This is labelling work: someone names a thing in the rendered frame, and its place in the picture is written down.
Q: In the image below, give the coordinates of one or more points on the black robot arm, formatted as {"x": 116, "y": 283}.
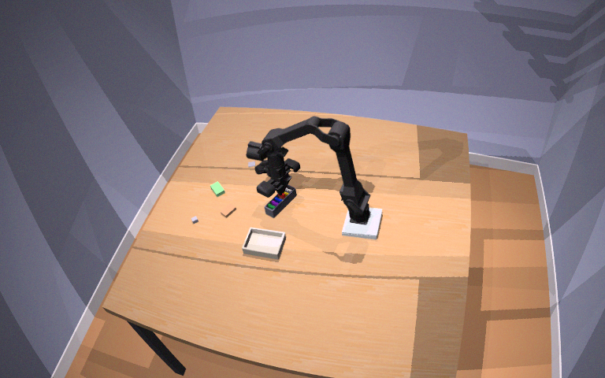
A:
{"x": 354, "y": 197}

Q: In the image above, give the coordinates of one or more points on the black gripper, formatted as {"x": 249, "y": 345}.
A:
{"x": 279, "y": 178}

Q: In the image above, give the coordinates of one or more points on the tan flat block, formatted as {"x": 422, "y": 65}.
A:
{"x": 228, "y": 210}

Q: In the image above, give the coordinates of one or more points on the light green block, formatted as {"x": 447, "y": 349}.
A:
{"x": 217, "y": 189}

